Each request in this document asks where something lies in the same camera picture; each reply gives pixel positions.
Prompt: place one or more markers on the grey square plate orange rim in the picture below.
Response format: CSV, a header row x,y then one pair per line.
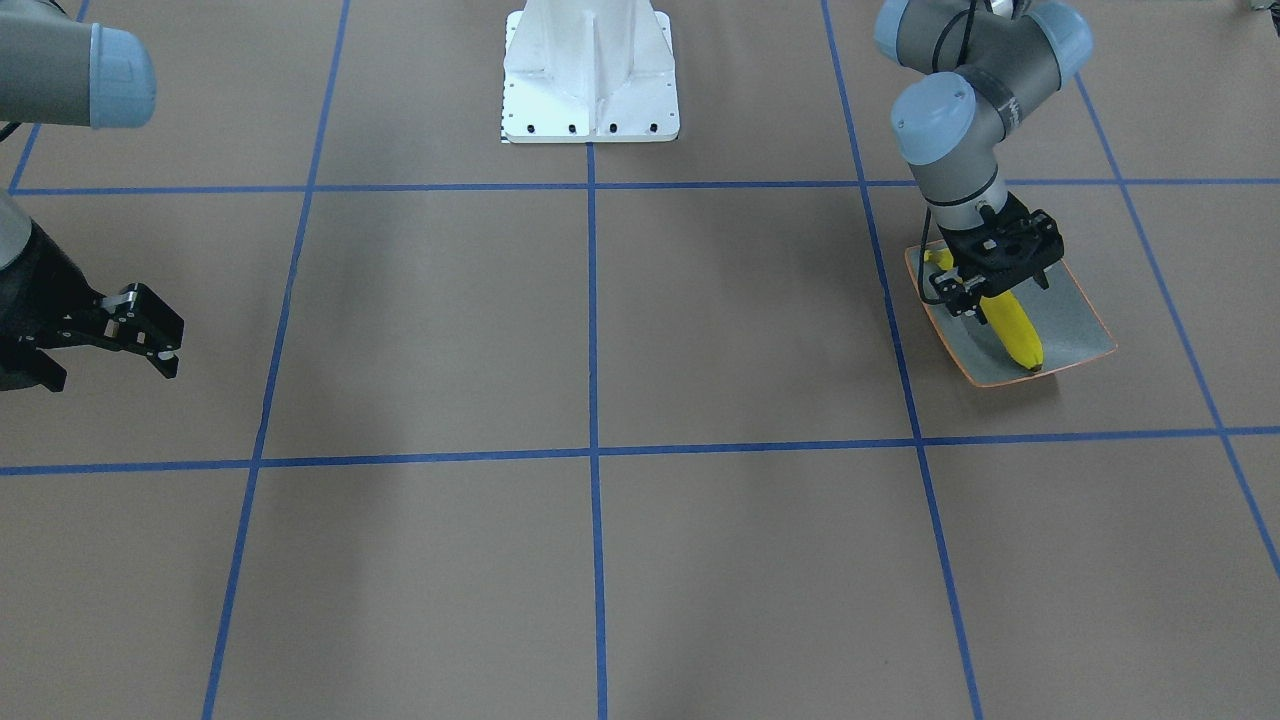
x,y
1070,329

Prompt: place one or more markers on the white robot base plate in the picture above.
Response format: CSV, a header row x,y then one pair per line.
x,y
589,72

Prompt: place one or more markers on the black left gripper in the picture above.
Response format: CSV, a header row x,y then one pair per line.
x,y
965,293

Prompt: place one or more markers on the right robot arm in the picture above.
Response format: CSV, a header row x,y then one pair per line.
x,y
62,71

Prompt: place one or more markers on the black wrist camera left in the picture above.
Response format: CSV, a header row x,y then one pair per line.
x,y
955,290

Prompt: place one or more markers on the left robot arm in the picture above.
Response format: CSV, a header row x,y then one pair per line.
x,y
981,75

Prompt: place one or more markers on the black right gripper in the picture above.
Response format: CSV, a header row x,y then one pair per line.
x,y
40,285

